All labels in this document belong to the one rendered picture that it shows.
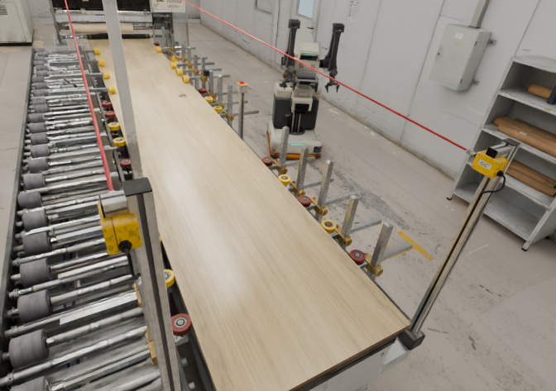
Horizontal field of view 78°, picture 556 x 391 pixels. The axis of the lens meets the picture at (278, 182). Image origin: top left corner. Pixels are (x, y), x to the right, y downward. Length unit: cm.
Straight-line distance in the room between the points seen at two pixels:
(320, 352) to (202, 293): 54
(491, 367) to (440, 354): 32
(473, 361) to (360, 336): 145
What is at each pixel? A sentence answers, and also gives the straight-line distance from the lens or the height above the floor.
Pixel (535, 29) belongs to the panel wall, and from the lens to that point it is 421.
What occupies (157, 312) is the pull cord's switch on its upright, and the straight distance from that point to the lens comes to 78.
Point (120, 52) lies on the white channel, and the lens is 175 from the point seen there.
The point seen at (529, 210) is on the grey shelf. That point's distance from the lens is 438.
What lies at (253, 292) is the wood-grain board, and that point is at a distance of 156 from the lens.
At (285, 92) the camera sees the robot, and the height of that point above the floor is 76.
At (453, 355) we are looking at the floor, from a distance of 282.
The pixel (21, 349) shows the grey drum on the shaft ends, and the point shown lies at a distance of 167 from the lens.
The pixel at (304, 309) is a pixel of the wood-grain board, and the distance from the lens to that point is 153.
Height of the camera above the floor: 212
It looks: 34 degrees down
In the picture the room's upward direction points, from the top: 6 degrees clockwise
